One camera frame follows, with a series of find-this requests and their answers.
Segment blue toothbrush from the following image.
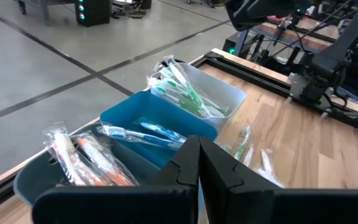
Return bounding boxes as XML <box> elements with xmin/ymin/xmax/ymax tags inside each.
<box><xmin>96</xmin><ymin>123</ymin><xmax>183</xmax><ymax>151</ymax></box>
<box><xmin>135</xmin><ymin>119</ymin><xmax>188</xmax><ymax>144</ymax></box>

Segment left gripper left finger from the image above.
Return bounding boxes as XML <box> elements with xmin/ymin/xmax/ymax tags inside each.
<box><xmin>31</xmin><ymin>136</ymin><xmax>201</xmax><ymax>224</ymax></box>

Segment dark grey plastic bin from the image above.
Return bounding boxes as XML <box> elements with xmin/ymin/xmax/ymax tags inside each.
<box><xmin>12</xmin><ymin>123</ymin><xmax>161</xmax><ymax>208</ymax></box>

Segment teal plastic bin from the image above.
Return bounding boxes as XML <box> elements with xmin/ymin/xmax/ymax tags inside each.
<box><xmin>99</xmin><ymin>90</ymin><xmax>219</xmax><ymax>169</ymax></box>

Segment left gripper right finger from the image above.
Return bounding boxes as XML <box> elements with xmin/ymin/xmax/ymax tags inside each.
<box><xmin>199</xmin><ymin>136</ymin><xmax>358</xmax><ymax>224</ymax></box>

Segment light grey plastic bin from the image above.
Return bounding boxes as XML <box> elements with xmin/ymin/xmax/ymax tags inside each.
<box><xmin>149</xmin><ymin>62</ymin><xmax>247</xmax><ymax>131</ymax></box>

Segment blue grey table frame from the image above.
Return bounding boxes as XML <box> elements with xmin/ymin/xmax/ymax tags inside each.
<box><xmin>233</xmin><ymin>21</ymin><xmax>347</xmax><ymax>63</ymax></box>

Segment computer tower green lights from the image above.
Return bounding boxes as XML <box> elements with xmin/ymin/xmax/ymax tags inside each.
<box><xmin>75</xmin><ymin>0</ymin><xmax>111</xmax><ymax>27</ymax></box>

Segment orange toothbrush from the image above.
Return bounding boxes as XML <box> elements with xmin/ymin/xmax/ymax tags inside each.
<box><xmin>73</xmin><ymin>132</ymin><xmax>140</xmax><ymax>187</ymax></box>
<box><xmin>255</xmin><ymin>148</ymin><xmax>287</xmax><ymax>189</ymax></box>
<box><xmin>43</xmin><ymin>121</ymin><xmax>108</xmax><ymax>187</ymax></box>

